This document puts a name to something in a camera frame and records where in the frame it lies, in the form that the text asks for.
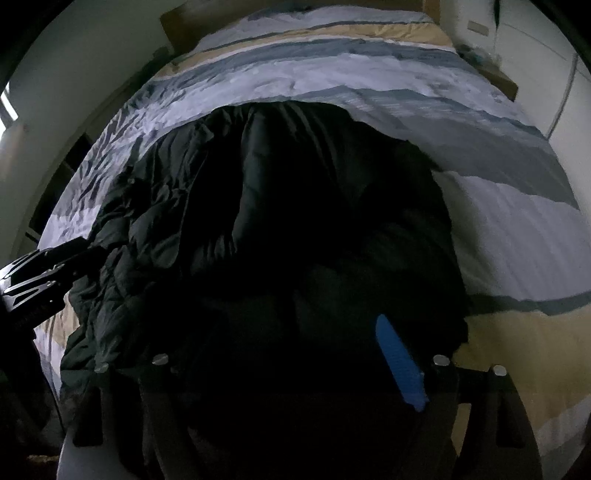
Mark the clutter on nightstand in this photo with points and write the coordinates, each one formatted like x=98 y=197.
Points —
x=478 y=54

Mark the wall switch plate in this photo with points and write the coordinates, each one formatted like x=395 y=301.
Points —
x=478 y=26

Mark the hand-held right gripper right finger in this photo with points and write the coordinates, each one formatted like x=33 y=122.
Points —
x=398 y=364

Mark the wooden nightstand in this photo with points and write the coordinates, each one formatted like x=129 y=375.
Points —
x=501 y=78

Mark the window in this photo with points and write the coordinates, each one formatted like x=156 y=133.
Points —
x=7 y=110

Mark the wooden bed headboard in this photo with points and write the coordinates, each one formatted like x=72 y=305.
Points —
x=178 y=27

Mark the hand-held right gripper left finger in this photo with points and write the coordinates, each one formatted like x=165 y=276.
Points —
x=154 y=397

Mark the bed with striped duvet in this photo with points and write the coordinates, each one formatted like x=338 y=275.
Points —
x=369 y=83

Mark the black puffer jacket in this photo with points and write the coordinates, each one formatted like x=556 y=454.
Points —
x=258 y=240

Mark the white wardrobe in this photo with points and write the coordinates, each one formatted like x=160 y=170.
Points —
x=545 y=55

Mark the pale blue pillow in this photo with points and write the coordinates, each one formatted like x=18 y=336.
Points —
x=351 y=14

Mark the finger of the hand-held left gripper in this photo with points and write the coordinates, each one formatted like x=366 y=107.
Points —
x=69 y=253
x=34 y=288

